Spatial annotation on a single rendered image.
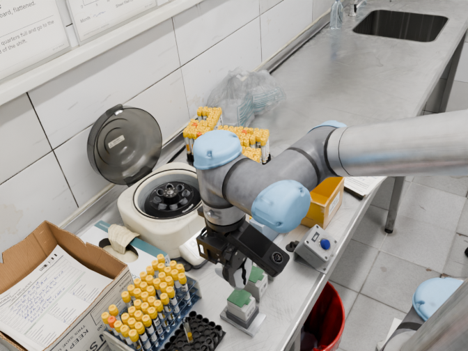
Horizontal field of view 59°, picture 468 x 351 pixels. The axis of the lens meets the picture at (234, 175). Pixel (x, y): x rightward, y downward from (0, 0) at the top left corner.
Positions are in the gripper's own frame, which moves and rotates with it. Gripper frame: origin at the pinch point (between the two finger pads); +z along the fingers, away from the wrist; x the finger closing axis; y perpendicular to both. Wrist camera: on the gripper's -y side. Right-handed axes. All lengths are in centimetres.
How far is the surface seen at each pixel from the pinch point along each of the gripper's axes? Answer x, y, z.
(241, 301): 0.8, 0.4, 4.6
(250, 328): 1.9, -2.1, 11.3
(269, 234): -20.8, 6.6, 7.9
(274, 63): -114, 60, 11
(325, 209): -32.5, -3.0, 4.3
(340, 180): -44.5, -1.6, 4.3
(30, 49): -6, 57, -38
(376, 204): -142, 11, 100
